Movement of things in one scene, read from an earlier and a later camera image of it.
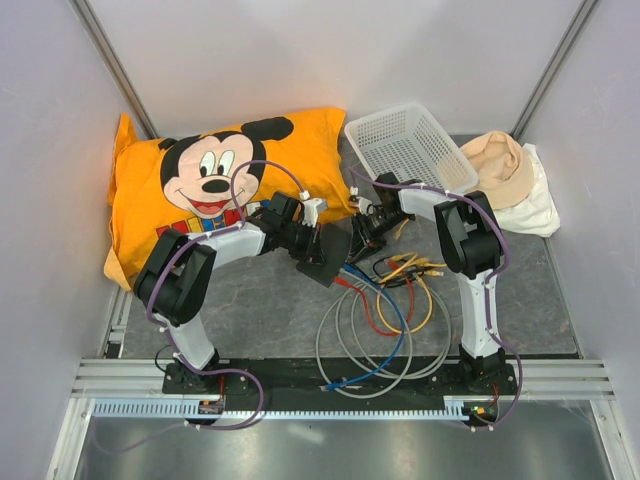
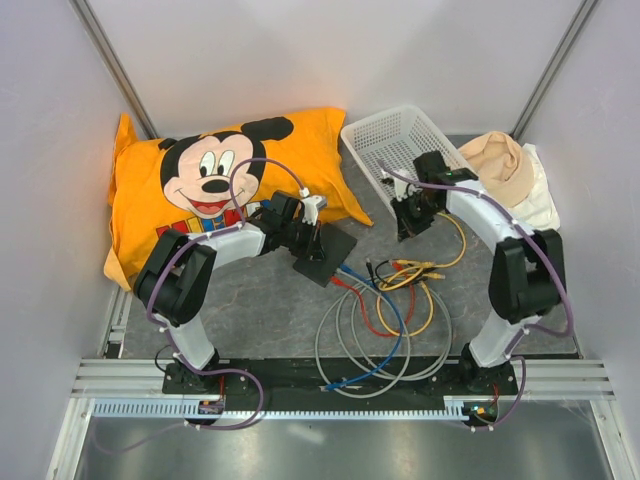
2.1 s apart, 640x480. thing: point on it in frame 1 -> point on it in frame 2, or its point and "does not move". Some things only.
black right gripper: [364, 242] -> [406, 227]
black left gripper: [312, 250] does not move
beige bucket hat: [504, 169] does not move
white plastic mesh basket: [405, 140] does not move
